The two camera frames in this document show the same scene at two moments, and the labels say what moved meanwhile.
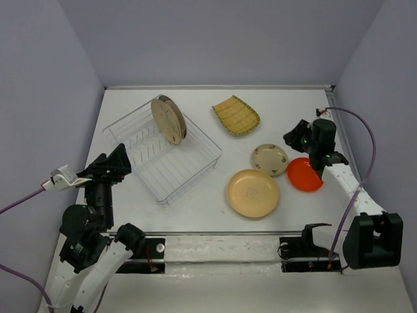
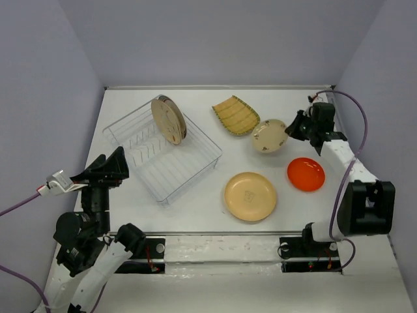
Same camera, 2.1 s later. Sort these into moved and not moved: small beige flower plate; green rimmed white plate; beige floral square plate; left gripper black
Moved: small beige flower plate
Not moved: beige floral square plate; green rimmed white plate; left gripper black
